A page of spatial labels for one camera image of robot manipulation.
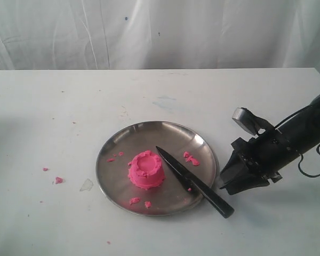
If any clear tape scrap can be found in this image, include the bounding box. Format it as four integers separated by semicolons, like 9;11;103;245
79;179;94;192

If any pink clay lump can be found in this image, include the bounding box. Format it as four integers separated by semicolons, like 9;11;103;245
128;150;165;190

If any large pink dough crumb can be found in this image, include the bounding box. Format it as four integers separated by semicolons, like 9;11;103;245
55;177;64;185

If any black knife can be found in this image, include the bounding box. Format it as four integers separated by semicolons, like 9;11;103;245
156;146;235;219

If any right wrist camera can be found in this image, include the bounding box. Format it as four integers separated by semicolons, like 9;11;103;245
232;107;274;135

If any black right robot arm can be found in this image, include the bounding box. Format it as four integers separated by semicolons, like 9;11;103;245
220;95;320;195

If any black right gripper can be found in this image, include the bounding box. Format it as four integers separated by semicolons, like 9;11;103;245
220;131;299;195

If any round steel plate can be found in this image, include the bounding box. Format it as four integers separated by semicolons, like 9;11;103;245
96;121;219;216

